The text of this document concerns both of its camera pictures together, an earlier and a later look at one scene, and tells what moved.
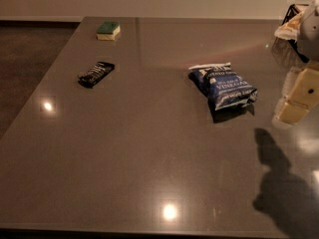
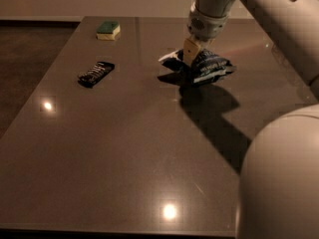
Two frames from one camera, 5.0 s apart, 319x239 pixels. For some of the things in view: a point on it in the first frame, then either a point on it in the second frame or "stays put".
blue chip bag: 223,86 to 205,65
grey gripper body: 311,34 to 205,26
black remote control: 92,75 stays put
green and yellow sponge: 108,31 stays put
